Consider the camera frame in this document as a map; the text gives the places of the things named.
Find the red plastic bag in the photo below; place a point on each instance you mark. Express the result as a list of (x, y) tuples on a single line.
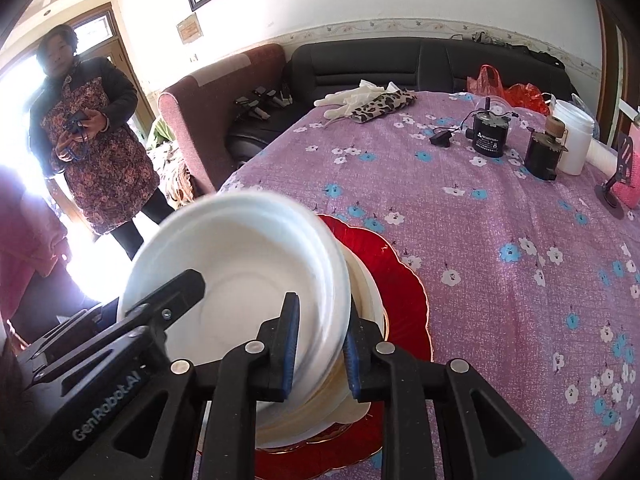
[(525, 97)]

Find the red plate with gold rim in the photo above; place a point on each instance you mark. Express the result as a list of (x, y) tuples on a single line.
[(400, 300)]

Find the white cloth gloves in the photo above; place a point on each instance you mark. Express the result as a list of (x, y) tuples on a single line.
[(345, 100)]

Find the purple floral tablecloth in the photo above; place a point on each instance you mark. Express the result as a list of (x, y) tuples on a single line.
[(500, 310)]

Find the leopard print pouch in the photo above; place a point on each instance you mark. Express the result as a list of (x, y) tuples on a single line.
[(382, 106)]

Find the black hand tools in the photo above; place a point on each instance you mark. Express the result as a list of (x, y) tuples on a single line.
[(260, 105)]

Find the black phone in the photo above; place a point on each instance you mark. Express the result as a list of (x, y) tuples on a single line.
[(77, 122)]

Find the black cylindrical motor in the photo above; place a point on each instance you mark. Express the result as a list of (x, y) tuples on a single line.
[(487, 135)]

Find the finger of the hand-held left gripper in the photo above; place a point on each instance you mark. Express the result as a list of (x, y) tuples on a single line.
[(75, 335), (175, 292)]

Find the pink thermos with knitted sleeve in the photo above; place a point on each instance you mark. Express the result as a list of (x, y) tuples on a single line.
[(634, 180)]

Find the brown armchair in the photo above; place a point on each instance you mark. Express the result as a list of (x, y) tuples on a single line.
[(215, 110)]

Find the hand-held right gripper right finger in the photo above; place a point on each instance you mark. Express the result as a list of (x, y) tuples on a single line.
[(351, 365)]

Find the patterned blanket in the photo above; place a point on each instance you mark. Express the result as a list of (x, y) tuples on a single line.
[(167, 170)]

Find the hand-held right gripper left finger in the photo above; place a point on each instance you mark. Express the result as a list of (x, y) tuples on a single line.
[(290, 350)]

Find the shallow white bowl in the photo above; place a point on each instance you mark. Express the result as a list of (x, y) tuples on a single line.
[(240, 270)]

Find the white plastic jar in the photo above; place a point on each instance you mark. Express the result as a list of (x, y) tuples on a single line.
[(575, 135)]

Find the wooden door frame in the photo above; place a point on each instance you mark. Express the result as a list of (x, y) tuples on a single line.
[(607, 85)]

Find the small wall plaque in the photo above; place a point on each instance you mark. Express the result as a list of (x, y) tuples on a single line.
[(190, 29)]

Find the black sofa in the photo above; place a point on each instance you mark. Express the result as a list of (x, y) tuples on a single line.
[(400, 60)]

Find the black power adapter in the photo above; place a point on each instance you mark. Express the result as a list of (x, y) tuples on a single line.
[(441, 137)]

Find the black slotted spatula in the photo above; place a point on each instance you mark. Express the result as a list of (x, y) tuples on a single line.
[(612, 197)]

